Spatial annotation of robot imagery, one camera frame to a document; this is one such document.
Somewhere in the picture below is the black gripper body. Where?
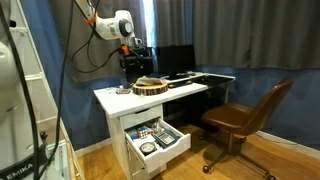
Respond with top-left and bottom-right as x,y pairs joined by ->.
120,54 -> 144,80

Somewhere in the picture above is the closed white drawer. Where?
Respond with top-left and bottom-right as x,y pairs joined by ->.
119,104 -> 164,130

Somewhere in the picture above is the grey tape roll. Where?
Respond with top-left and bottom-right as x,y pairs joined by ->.
139,141 -> 158,156

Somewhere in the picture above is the open white drawer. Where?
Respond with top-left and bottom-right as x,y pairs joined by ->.
124,116 -> 192,174

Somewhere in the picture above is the zigzag patterned coaster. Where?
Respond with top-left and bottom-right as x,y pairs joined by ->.
115,88 -> 132,95

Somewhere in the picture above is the beige cloth cap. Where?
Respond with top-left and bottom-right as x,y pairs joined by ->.
136,75 -> 164,88

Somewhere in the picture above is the round wood slab with bark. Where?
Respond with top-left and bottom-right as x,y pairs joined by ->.
132,81 -> 169,97

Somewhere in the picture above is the white desk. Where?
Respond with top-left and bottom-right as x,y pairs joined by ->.
93,71 -> 236,180

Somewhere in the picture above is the black computer monitor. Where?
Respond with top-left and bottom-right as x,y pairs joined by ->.
155,44 -> 198,81

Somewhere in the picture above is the small clear glass jar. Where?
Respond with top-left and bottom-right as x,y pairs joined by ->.
151,121 -> 164,133

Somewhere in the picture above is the large blue puzzle cube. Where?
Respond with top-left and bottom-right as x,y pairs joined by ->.
137,125 -> 155,140

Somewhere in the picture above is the white notepad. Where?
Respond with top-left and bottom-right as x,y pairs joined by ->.
133,134 -> 156,148

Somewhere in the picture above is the dark blue calculator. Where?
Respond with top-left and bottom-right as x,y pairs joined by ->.
153,130 -> 177,149

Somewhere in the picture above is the narrow dark grey curtain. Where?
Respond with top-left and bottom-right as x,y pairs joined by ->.
49,0 -> 148,83

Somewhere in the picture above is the black desk pad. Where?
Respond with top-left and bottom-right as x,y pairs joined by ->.
191,73 -> 236,88

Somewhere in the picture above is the brown leather swivel chair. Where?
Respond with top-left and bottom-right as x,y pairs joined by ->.
199,78 -> 295,180

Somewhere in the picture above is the wide dark grey curtain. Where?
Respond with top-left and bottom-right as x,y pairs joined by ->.
153,0 -> 320,70

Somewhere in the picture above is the thick black cable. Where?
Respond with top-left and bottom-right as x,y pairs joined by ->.
0,0 -> 76,180

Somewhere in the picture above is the white ladder frame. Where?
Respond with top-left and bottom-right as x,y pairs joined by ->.
9,0 -> 84,180

